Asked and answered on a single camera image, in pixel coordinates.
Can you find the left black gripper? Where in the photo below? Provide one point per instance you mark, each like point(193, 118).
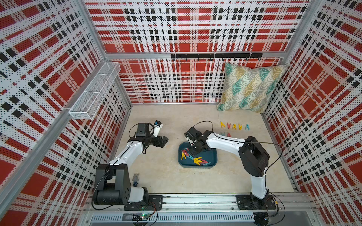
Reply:
point(162, 142)

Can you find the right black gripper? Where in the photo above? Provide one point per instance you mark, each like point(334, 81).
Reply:
point(193, 152)

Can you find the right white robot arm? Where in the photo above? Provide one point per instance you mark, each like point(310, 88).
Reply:
point(254, 158)

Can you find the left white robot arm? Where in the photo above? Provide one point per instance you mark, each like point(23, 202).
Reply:
point(112, 180)

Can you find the teal plastic storage tray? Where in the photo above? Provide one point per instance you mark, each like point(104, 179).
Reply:
point(208, 155)

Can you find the pink clothespin in tray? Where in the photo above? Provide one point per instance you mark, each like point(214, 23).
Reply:
point(186, 154)

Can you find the yellow clothespin in tray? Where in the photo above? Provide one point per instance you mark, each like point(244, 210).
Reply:
point(199, 161)

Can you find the grey rabbit figurine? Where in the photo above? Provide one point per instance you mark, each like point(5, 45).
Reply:
point(135, 180)

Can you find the patterned green yellow pillow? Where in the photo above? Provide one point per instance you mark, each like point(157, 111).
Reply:
point(249, 88)

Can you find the green circuit board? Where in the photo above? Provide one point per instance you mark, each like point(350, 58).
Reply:
point(140, 217)

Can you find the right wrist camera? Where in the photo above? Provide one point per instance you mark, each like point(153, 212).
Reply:
point(192, 134)

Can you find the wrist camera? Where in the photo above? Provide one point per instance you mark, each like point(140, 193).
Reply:
point(143, 129)
point(192, 134)

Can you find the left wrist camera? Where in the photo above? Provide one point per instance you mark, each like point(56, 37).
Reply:
point(143, 129)

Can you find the white wire mesh shelf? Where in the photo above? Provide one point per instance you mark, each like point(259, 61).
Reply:
point(88, 104)

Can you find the black hook rail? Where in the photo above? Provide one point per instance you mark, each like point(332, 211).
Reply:
point(217, 55)

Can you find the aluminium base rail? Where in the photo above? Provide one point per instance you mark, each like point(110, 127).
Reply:
point(287, 209)

